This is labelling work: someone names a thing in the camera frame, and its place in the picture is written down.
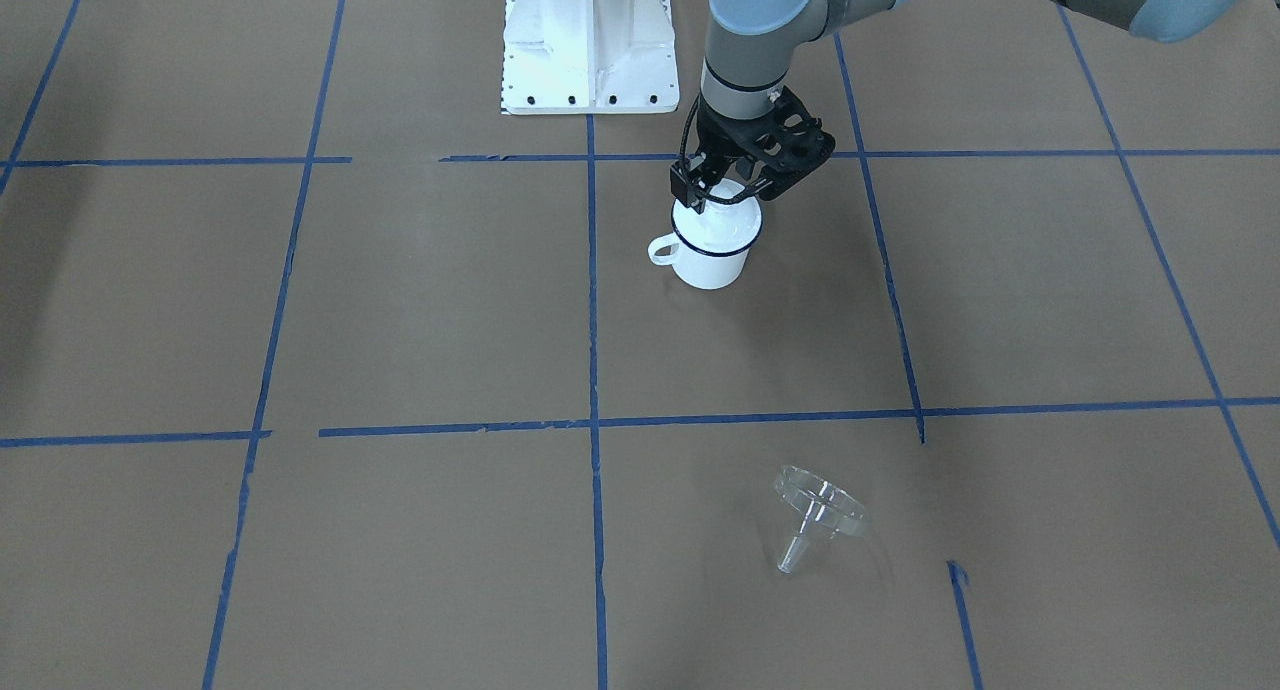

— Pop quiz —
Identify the white ceramic lid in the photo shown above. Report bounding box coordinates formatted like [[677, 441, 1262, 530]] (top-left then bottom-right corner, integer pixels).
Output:
[[671, 197, 763, 257]]

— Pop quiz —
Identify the clear plastic funnel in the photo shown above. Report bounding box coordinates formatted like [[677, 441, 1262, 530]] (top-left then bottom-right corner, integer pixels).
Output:
[[773, 465, 872, 575]]

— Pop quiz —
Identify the white enamel mug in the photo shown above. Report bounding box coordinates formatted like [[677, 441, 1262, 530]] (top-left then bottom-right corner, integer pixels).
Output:
[[646, 230, 762, 291]]

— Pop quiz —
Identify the far black cable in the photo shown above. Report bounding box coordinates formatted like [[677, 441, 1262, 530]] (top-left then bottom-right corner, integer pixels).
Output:
[[678, 95, 771, 211]]

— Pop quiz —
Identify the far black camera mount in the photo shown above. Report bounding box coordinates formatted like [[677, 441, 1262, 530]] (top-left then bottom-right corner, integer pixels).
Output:
[[736, 87, 835, 201]]

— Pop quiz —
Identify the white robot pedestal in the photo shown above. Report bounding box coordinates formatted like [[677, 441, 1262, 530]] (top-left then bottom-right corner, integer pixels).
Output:
[[500, 0, 681, 116]]

